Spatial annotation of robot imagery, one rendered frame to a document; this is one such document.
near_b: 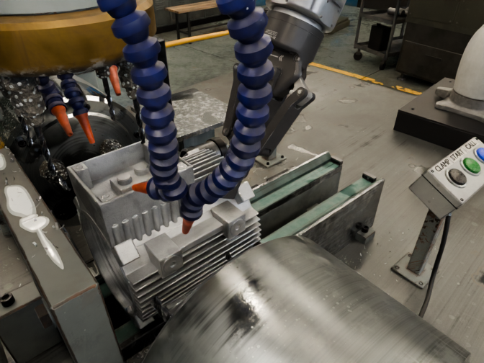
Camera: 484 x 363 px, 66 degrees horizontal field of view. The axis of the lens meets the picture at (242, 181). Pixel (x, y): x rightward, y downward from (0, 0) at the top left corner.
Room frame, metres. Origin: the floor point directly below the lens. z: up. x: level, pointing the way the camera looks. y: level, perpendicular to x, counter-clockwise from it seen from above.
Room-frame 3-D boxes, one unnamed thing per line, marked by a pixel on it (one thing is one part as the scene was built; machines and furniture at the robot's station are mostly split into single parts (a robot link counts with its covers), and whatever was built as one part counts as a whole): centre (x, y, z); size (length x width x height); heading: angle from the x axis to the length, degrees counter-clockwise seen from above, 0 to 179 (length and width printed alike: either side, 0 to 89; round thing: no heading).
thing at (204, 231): (0.41, 0.11, 1.01); 0.20 x 0.19 x 0.19; 130
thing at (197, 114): (1.05, 0.17, 0.86); 0.27 x 0.24 x 0.12; 40
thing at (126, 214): (0.38, 0.14, 1.11); 0.12 x 0.11 x 0.07; 130
